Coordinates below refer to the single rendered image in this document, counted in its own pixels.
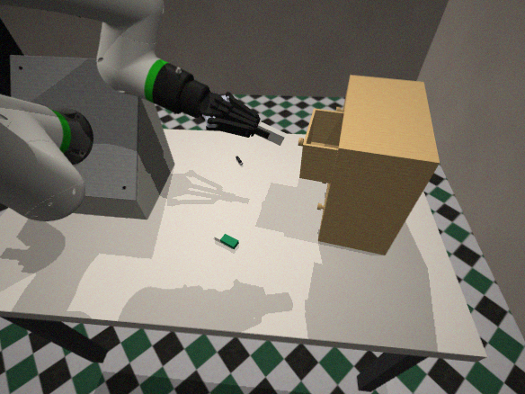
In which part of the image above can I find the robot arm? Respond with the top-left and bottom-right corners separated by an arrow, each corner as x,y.
0,0 -> 194,221

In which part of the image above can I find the tan wooden chest of drawers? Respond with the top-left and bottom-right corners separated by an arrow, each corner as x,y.
318,75 -> 440,255

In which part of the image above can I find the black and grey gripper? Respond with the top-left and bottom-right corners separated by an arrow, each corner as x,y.
182,80 -> 286,146

